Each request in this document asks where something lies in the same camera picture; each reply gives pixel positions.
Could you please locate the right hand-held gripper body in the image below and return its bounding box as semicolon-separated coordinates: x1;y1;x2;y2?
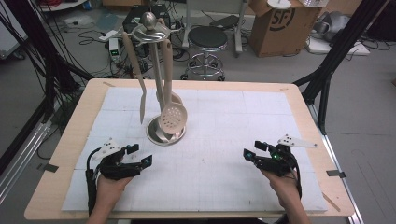
254;133;318;177

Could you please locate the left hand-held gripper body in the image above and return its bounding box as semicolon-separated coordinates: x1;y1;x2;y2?
91;137;144;182

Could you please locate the beige perforated skimmer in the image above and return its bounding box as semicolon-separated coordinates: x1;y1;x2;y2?
158;38;189;136

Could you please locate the beige slotted spatula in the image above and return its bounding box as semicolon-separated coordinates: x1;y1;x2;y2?
155;18;185;108

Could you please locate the metal utensil stand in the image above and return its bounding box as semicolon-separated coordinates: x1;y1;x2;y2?
120;11;187;147

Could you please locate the beige solid spatula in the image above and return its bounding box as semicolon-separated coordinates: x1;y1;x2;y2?
120;31;148;125

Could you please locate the person's left hand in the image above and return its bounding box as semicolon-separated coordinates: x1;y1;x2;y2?
96;175;135;212

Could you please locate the person's right hand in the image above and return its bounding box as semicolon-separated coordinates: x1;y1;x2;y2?
260;169;303;211

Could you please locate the black tape piece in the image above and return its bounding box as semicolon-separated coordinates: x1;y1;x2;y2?
326;169;347;179
36;162;60;174

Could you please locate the white gridded mat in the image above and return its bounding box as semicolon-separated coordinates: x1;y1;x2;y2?
61;86;329;213

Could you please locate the brown tape strip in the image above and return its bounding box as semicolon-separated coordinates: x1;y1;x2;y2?
321;192;341;213

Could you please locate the white device green display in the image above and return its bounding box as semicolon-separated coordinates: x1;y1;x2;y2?
108;37;121;63

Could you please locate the cardboard box round logo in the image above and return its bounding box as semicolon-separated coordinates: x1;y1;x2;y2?
248;0;323;59

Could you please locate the white power strip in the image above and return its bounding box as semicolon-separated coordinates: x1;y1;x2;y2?
98;29;120;42

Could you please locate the black round stool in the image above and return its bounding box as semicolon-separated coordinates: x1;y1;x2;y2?
180;25;230;82

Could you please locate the white flat board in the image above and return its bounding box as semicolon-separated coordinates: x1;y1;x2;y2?
306;36;372;57

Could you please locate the black flat device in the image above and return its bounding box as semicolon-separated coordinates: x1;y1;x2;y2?
208;14;240;32

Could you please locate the black computer tower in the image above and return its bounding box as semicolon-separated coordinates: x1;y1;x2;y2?
121;3;172;35

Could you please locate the grey machine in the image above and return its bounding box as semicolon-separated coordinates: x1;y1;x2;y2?
312;10;351;43

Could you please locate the white round disc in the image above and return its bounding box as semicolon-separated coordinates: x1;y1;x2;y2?
266;0;292;10

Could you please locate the round white table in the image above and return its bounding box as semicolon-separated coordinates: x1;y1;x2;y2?
38;0;88;13

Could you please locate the grey cabinet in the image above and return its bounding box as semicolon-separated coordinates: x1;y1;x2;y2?
0;13;27;60

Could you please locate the right hand-held gripper black cable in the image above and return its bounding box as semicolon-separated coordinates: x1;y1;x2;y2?
290;161;304;201

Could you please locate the hand-held gripper black cable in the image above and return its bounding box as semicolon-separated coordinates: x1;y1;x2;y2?
85;148;101;217
290;161;304;201

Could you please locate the left hand-held gripper black cable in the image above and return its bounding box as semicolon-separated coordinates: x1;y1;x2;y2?
85;148;101;217

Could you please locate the aluminium rail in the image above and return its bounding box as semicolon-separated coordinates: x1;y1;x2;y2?
306;104;365;224
0;120;52;203

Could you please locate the black floor cable bundle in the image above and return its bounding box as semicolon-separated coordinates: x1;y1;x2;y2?
104;46;191;80

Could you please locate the black frame post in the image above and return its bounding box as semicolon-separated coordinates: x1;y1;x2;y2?
292;0;390;136
3;0;94;124

